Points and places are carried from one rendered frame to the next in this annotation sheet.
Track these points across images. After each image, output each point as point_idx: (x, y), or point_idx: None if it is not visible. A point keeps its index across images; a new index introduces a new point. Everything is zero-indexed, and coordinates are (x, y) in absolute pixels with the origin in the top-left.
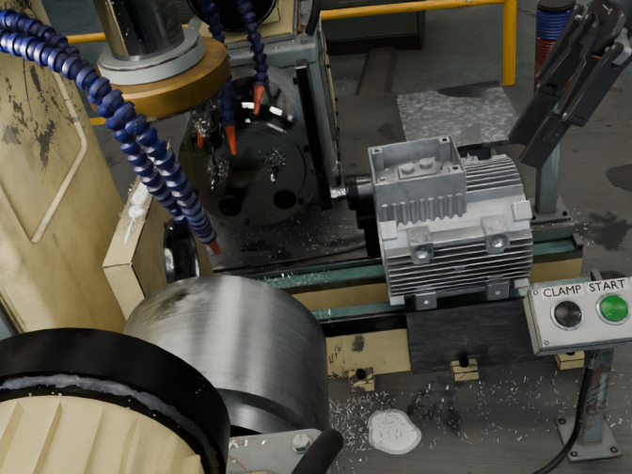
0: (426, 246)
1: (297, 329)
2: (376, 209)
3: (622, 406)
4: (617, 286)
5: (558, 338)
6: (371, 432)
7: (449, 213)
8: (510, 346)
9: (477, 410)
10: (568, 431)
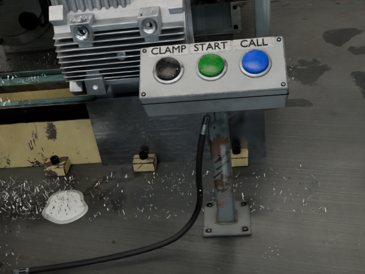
0: (83, 27)
1: None
2: None
3: (267, 197)
4: (219, 47)
5: (155, 90)
6: (47, 205)
7: (113, 3)
8: (183, 143)
9: (143, 194)
10: (212, 212)
